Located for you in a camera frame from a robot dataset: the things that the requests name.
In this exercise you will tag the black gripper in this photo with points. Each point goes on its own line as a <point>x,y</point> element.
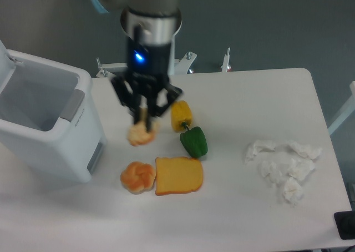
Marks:
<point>156,88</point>

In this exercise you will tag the small orange bread piece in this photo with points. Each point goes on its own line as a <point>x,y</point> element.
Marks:
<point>138,134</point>

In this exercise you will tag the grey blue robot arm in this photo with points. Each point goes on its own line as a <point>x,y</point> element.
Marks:
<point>164,7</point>

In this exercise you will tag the round knotted bread roll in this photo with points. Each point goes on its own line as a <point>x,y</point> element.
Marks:
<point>138,177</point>

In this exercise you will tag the square toast bread slice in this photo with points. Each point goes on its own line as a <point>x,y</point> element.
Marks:
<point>178,175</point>

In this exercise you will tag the white trash can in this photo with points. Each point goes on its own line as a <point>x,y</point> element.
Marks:
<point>48,116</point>

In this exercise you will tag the yellow bell pepper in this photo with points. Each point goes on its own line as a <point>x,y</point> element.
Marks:
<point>180,115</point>

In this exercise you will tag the green bell pepper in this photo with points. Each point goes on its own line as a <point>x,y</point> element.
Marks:
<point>194,142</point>

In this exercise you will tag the crumpled white tissue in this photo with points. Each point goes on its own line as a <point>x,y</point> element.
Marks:
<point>292,191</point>
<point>258,146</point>
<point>299,169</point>
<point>271,170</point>
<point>305,151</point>

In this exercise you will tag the crumpled white tissue centre left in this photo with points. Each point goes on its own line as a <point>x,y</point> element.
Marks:
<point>271,170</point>

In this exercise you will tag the crumpled white tissue centre right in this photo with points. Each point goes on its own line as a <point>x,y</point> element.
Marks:
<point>299,169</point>

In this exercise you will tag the crumpled white tissue bottom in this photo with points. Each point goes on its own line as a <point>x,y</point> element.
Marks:
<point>292,191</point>

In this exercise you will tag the crumpled white tissue top right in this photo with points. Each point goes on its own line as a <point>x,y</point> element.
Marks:
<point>305,151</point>

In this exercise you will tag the black device at table edge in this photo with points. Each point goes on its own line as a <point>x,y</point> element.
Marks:
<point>345,224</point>

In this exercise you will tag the white pedestal base frame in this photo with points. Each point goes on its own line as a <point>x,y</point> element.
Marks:
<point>181,66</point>

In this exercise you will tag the white frame at right edge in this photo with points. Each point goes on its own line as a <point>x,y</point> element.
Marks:
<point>343,113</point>

